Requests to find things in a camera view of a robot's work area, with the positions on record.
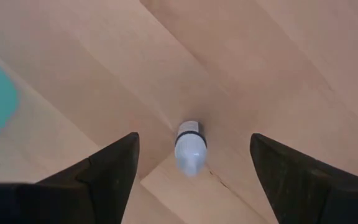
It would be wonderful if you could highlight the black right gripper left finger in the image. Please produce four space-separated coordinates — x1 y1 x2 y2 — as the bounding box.
35 131 140 224

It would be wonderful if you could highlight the small white-capped dye bottle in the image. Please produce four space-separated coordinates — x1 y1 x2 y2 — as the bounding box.
174 120 208 178

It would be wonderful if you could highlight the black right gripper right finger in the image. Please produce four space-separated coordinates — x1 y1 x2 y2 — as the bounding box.
249 133 358 224

